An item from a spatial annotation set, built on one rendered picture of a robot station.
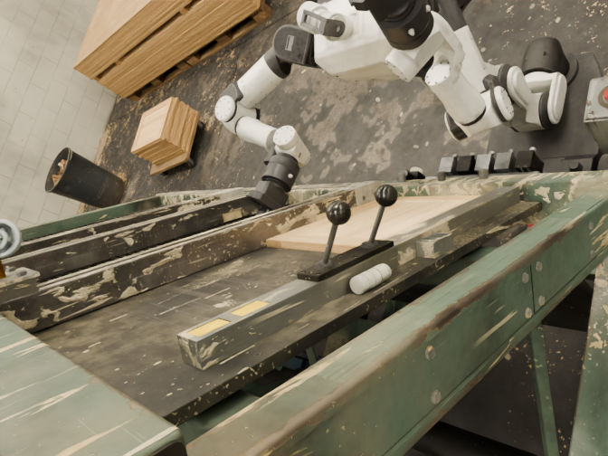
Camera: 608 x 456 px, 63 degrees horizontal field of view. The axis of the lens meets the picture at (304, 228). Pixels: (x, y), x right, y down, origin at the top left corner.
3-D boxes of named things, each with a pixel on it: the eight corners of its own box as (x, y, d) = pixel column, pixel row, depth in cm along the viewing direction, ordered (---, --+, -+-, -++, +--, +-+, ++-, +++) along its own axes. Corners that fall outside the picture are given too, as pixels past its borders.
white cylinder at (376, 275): (365, 296, 78) (394, 280, 83) (362, 278, 77) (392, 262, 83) (350, 293, 80) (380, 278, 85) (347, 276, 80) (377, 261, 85)
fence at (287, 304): (520, 201, 125) (518, 185, 124) (203, 371, 62) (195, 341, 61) (500, 202, 128) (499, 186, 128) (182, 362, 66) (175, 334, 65)
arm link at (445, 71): (406, 51, 91) (443, 96, 99) (441, 11, 89) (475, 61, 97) (389, 43, 96) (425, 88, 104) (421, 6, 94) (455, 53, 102)
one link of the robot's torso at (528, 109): (517, 103, 212) (460, 68, 180) (566, 95, 198) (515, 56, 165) (514, 138, 212) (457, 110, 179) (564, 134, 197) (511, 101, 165)
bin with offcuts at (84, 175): (132, 168, 541) (74, 140, 498) (119, 212, 522) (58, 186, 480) (110, 178, 575) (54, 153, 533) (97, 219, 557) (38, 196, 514)
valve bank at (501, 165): (574, 167, 150) (546, 129, 135) (566, 211, 147) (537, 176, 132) (430, 175, 187) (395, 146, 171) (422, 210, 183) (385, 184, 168)
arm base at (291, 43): (298, 73, 153) (295, 33, 151) (337, 67, 147) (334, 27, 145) (273, 70, 140) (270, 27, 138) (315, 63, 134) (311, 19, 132)
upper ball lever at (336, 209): (337, 274, 81) (359, 204, 74) (322, 282, 78) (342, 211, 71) (321, 261, 83) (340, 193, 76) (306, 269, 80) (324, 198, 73)
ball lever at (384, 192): (382, 253, 89) (405, 188, 82) (369, 260, 86) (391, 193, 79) (366, 242, 91) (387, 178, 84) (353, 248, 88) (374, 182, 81)
